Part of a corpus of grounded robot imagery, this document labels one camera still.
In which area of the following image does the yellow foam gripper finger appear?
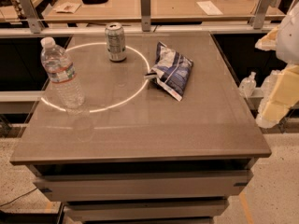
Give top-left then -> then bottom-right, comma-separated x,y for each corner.
256,64 -> 299,129
255,26 -> 279,51

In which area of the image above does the silver soda can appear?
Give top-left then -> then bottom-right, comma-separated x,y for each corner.
105,22 -> 126,62

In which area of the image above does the middle metal bracket post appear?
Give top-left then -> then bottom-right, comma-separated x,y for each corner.
140,0 -> 151,32

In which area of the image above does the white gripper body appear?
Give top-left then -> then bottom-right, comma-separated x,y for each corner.
276,3 -> 299,64

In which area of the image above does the metal bracket post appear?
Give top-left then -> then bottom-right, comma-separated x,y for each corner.
249,0 -> 272,29
19,0 -> 44,34
140,0 -> 151,32

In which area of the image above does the brown paper packet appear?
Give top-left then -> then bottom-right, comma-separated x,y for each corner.
54,2 -> 80,14

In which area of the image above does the left metal bracket post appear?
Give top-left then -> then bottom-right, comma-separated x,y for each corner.
19,0 -> 44,34

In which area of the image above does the blue white chip bag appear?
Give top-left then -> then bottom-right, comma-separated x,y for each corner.
145,42 -> 193,101

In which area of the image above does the black object on back desk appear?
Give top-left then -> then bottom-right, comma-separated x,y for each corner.
82,0 -> 108,5

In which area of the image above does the clear bottle beside table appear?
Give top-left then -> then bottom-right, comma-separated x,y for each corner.
238,72 -> 256,98

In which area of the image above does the grey drawer cabinet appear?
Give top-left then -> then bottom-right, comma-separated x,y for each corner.
34,160 -> 253,224

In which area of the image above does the right metal bracket post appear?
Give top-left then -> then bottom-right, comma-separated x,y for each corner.
249,0 -> 272,29

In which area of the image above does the black floor cable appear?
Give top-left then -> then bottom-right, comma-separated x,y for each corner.
0,187 -> 38,208

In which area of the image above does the clear plastic water bottle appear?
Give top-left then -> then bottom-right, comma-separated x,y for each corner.
40,37 -> 85,109

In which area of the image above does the small white paper note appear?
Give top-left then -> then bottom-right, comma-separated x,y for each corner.
197,1 -> 222,15

